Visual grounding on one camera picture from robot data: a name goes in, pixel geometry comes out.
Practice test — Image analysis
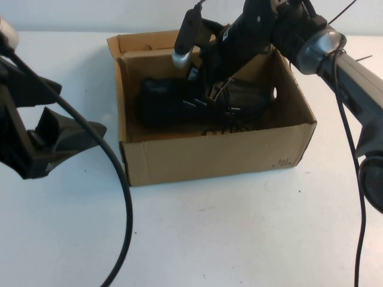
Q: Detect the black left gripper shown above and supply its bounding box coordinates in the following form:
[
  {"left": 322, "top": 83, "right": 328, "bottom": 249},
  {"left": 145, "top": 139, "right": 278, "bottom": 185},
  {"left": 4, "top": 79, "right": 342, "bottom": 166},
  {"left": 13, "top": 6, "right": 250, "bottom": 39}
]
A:
[{"left": 0, "top": 56, "right": 108, "bottom": 181}]

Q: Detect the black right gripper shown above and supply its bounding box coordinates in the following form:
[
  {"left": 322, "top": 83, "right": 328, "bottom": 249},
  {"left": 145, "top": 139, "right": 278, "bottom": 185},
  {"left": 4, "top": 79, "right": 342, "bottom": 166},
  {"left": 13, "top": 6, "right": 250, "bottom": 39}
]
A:
[{"left": 187, "top": 18, "right": 238, "bottom": 106}]

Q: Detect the black mesh sneaker with laces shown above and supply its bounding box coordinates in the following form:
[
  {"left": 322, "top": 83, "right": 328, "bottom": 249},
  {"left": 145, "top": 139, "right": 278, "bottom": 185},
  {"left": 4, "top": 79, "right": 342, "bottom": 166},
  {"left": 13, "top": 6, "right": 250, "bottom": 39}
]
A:
[{"left": 133, "top": 76, "right": 275, "bottom": 138}]

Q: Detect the brown cardboard shoe box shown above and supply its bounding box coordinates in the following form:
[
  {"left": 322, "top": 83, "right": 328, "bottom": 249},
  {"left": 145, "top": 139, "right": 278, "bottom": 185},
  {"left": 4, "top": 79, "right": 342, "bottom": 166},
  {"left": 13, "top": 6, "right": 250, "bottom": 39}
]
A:
[{"left": 107, "top": 29, "right": 318, "bottom": 188}]

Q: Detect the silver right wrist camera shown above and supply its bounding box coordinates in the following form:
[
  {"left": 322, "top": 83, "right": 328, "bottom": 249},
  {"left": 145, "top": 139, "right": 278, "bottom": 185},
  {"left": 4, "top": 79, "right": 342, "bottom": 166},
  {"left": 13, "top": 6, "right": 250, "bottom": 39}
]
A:
[{"left": 172, "top": 44, "right": 193, "bottom": 71}]

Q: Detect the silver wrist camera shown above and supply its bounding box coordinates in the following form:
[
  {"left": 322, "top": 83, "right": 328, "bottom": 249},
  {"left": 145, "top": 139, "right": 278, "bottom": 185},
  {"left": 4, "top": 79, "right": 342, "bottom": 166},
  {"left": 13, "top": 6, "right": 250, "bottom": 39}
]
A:
[
  {"left": 0, "top": 14, "right": 20, "bottom": 52},
  {"left": 172, "top": 44, "right": 193, "bottom": 71}
]

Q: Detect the dark right camera mount plate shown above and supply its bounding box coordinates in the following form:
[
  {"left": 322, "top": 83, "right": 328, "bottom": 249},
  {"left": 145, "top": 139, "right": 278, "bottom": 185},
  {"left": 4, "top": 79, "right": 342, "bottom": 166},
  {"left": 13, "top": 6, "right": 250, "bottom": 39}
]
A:
[{"left": 174, "top": 1, "right": 205, "bottom": 53}]

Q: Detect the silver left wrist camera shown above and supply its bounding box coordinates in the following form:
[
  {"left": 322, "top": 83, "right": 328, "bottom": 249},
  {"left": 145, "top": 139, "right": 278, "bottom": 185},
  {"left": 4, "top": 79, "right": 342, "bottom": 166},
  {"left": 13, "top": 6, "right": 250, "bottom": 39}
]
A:
[{"left": 0, "top": 14, "right": 20, "bottom": 52}]

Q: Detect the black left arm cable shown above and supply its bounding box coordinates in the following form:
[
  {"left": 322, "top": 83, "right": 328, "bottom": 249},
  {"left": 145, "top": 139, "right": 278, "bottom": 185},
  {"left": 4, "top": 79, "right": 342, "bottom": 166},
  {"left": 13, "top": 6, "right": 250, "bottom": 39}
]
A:
[{"left": 0, "top": 41, "right": 135, "bottom": 287}]

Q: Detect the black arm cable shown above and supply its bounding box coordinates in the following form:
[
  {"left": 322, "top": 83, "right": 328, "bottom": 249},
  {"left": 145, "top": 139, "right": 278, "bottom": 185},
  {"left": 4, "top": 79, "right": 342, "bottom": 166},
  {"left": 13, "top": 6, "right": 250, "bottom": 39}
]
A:
[
  {"left": 329, "top": 47, "right": 371, "bottom": 287},
  {"left": 0, "top": 41, "right": 135, "bottom": 287}
]

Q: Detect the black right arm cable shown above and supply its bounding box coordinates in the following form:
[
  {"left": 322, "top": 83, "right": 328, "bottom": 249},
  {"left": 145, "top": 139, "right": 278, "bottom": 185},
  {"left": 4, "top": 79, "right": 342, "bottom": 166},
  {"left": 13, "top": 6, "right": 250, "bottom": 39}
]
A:
[{"left": 329, "top": 47, "right": 371, "bottom": 287}]

